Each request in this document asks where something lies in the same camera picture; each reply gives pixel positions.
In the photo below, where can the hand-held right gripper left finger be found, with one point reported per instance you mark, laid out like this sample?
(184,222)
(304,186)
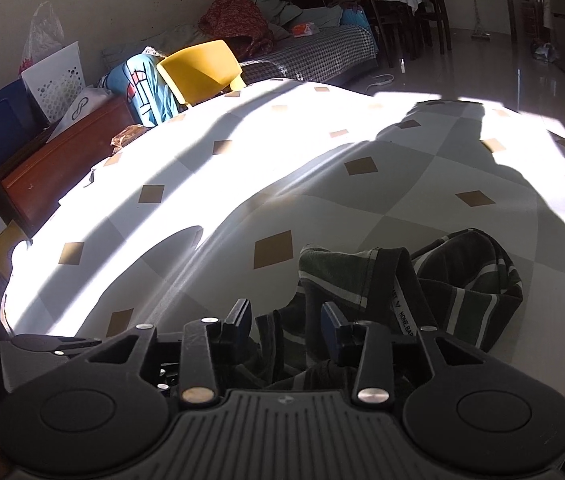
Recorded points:
(240,330)

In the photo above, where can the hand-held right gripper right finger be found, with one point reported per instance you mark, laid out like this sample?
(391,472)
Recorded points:
(330,330)

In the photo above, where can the green striped shirt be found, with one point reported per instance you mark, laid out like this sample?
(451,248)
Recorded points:
(462,280)

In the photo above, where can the brown wooden cabinet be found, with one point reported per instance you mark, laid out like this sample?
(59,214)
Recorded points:
(62,170)

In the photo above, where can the brown snack wrapper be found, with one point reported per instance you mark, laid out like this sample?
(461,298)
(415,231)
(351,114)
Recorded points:
(130,137)

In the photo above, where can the white power strip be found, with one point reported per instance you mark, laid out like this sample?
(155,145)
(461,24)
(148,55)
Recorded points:
(383,82)

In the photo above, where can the blue cartoon printed cloth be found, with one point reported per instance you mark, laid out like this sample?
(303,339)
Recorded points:
(142,90)

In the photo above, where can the yellow plastic chair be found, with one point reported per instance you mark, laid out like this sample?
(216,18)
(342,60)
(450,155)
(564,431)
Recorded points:
(197,70)

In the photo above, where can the white bag with loop logo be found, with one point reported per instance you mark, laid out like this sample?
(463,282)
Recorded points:
(80,112)

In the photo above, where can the houndstooth covered sofa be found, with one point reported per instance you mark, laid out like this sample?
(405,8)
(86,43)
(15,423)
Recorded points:
(322,55)

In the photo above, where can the white perforated basket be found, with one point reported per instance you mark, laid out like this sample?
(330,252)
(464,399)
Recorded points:
(55,82)

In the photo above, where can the orange snack packet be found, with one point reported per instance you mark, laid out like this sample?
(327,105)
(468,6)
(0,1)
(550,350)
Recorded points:
(303,30)

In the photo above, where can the red patterned cloth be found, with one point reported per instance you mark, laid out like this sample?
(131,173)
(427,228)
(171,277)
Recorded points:
(232,22)

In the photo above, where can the teal pillow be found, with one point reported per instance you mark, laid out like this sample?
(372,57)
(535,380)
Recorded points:
(317,17)

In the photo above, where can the bright blue cloth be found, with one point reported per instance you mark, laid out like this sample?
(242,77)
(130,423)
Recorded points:
(357,17)

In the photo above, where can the dark wooden dining chair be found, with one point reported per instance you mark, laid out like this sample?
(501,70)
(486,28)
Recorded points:
(362,10)
(435,5)

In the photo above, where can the clear plastic bag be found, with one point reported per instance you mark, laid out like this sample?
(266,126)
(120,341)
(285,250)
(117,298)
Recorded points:
(42,35)

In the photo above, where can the floor mop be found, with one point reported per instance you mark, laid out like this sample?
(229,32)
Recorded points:
(480,35)

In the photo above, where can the crumpled plastic bag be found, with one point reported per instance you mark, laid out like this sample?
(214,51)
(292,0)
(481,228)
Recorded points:
(546,52)

